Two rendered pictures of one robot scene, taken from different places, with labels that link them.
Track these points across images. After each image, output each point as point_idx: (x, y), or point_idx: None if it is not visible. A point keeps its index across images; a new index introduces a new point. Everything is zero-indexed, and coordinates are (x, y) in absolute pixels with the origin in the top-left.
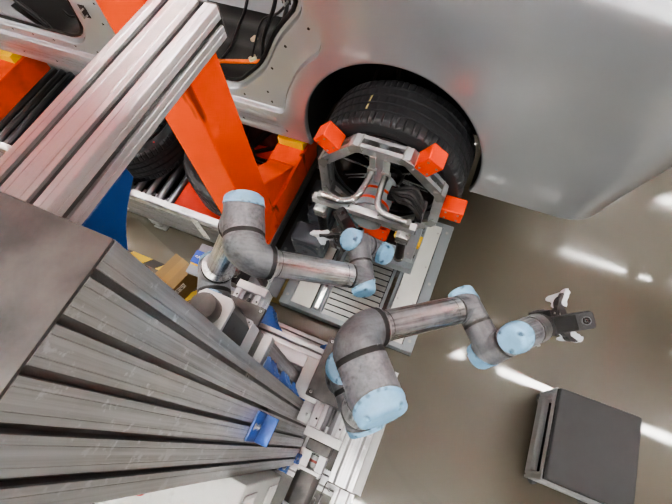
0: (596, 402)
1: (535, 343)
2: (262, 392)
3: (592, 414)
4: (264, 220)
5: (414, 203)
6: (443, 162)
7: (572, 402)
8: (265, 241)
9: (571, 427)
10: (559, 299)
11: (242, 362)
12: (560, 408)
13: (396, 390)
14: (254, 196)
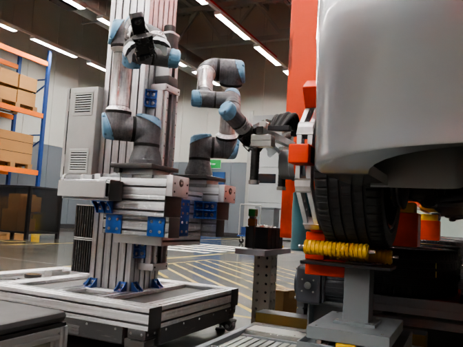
0: (21, 319)
1: (128, 20)
2: (137, 69)
3: (6, 314)
4: (228, 67)
5: (280, 116)
6: (309, 85)
7: (38, 310)
8: (215, 66)
9: (5, 306)
10: (158, 34)
11: (145, 23)
12: (38, 306)
13: (121, 20)
14: (239, 60)
